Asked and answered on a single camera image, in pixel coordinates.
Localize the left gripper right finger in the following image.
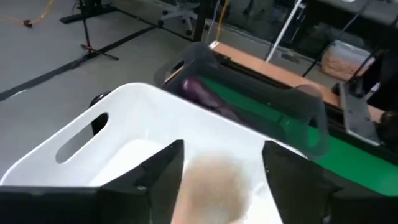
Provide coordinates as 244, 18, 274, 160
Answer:
262, 139, 343, 224

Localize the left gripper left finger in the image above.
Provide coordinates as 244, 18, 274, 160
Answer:
101, 139, 185, 224

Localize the tan garlic bulb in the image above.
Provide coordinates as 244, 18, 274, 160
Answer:
170, 154, 253, 224

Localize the purple eggplant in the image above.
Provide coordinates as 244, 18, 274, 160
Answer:
181, 77, 261, 130

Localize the white plastic basket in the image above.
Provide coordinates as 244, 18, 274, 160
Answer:
0, 82, 308, 224

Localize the smoky translucent grey basket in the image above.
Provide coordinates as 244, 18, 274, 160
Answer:
154, 42, 330, 161

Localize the wooden table side board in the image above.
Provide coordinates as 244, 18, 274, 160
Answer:
210, 40, 385, 124

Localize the beige bag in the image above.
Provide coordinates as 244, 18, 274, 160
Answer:
320, 39, 376, 82

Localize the black tripod stand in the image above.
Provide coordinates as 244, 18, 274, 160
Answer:
79, 0, 121, 62

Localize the white office chair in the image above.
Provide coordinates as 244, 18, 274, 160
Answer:
157, 0, 200, 37

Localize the black floor stand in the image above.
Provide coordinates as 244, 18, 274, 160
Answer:
60, 0, 119, 25

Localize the black aluminium table frame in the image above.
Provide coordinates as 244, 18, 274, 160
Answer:
214, 51, 398, 162

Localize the white cable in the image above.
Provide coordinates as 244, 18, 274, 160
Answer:
264, 0, 304, 63

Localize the yellow hanging strap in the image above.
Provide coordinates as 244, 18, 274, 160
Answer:
216, 0, 231, 42

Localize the yellow floor cable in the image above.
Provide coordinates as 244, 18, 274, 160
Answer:
0, 0, 54, 28

